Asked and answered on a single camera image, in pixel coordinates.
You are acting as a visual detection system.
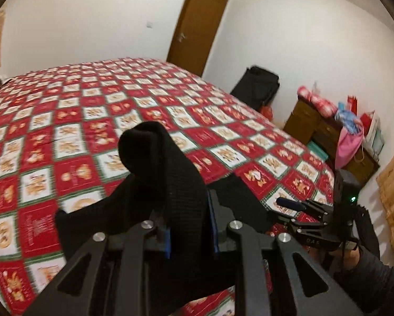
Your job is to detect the black pants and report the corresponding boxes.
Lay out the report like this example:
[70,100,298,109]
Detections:
[55,121,271,314]

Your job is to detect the right hand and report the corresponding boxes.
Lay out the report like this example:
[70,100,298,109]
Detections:
[329,248,361,270]

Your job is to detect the pink bag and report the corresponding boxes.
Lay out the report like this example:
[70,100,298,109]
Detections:
[335,124,364,169]

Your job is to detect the brown wooden dresser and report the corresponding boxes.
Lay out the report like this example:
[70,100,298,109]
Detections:
[283,98,380,187]

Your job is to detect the red white bundle on dresser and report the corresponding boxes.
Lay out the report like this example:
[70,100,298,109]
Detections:
[297,86,338,118]

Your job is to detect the red patchwork bear bedspread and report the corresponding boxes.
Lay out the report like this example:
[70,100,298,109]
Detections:
[0,58,333,315]

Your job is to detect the black suitcase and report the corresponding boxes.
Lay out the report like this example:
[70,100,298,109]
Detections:
[230,66,280,111]

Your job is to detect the brown wooden door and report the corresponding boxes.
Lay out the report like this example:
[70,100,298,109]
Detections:
[167,0,228,76]

